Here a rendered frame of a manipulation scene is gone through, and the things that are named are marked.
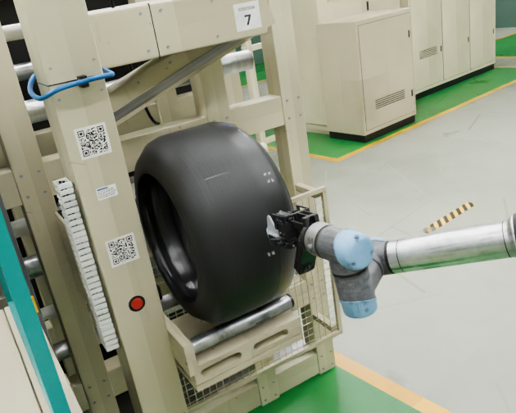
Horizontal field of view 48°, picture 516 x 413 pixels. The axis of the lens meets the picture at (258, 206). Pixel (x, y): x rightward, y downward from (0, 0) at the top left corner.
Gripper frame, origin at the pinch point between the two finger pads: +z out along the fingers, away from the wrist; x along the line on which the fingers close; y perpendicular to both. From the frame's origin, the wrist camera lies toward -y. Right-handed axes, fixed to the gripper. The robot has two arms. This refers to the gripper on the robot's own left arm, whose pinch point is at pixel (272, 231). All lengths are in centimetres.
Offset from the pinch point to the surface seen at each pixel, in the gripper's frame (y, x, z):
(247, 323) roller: -29.3, 5.4, 16.7
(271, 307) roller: -28.3, -3.2, 17.2
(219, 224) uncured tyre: 5.7, 12.0, 2.8
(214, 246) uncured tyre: 0.8, 14.7, 3.3
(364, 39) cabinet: 25, -328, 346
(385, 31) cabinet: 28, -360, 350
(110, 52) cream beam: 51, 16, 41
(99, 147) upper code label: 29.8, 31.5, 17.1
